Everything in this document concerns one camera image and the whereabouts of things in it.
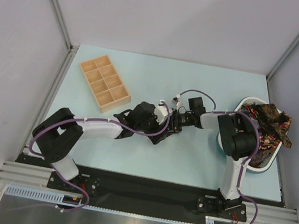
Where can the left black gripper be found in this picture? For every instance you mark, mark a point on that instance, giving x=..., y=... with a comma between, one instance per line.
x=155, y=138

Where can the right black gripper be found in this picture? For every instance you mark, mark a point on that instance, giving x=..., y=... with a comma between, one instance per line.
x=178, y=121

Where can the red navy striped tie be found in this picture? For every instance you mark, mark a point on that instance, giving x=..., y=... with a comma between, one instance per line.
x=166, y=134

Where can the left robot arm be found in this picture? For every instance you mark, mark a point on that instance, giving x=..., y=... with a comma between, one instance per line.
x=56, y=136

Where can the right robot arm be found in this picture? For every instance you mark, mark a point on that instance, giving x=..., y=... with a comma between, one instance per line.
x=239, y=141

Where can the wooden compartment tray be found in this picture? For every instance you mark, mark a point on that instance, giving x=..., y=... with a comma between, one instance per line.
x=105, y=83

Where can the white laundry basket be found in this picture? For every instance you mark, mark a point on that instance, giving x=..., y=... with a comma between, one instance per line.
x=262, y=160

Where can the red floral patterned tie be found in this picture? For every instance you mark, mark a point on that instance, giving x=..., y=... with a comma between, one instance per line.
x=270, y=136

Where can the dark paisley tie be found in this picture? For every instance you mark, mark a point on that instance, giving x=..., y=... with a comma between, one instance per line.
x=268, y=114

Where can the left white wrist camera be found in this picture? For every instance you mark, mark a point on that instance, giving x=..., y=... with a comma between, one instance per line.
x=162, y=112

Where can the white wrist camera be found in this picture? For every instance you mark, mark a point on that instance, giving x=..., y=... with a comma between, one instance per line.
x=162, y=112
x=177, y=101

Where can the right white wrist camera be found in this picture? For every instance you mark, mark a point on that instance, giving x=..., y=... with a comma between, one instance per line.
x=177, y=101

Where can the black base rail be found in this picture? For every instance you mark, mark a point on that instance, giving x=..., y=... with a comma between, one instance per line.
x=130, y=190

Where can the grey cable duct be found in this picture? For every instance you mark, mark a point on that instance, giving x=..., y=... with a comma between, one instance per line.
x=71, y=201

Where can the aluminium frame post right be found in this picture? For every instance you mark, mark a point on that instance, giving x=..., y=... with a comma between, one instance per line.
x=296, y=41

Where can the aluminium frame post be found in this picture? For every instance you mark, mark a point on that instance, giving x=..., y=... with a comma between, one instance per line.
x=296, y=41
x=58, y=15

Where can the aluminium frame post left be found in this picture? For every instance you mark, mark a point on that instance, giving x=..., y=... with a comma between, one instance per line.
x=58, y=15

